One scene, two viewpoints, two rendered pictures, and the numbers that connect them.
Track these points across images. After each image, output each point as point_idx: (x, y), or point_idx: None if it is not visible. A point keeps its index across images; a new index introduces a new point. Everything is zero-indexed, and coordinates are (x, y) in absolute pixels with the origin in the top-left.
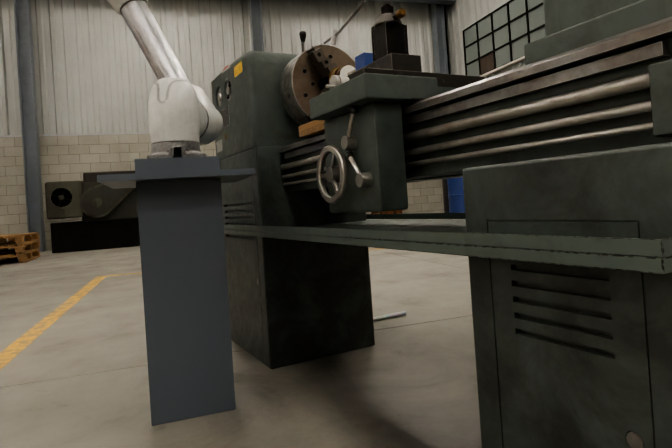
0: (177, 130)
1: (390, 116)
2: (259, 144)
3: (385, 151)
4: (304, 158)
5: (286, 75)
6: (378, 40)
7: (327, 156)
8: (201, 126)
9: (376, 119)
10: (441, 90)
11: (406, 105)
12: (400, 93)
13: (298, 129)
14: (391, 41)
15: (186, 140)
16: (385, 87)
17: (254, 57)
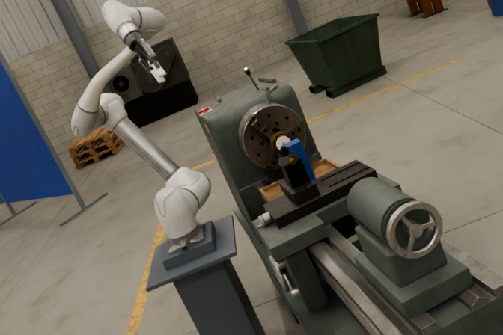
0: (180, 230)
1: (299, 257)
2: (239, 188)
3: (302, 279)
4: None
5: (240, 140)
6: (284, 173)
7: None
8: (194, 213)
9: (289, 264)
10: (336, 206)
11: None
12: (299, 247)
13: None
14: (293, 177)
15: (188, 232)
16: (287, 250)
17: (213, 128)
